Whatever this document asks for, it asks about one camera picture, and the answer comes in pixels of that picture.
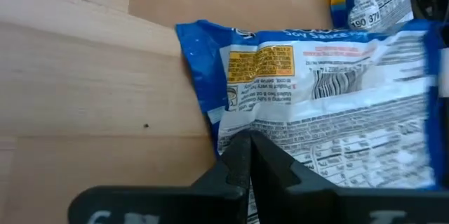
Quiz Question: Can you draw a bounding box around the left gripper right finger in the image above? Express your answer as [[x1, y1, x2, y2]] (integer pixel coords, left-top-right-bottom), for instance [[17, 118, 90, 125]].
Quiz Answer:
[[250, 131, 449, 224]]

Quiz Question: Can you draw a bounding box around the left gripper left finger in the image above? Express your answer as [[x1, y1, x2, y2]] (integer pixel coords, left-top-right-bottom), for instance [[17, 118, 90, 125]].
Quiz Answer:
[[67, 129, 252, 224]]

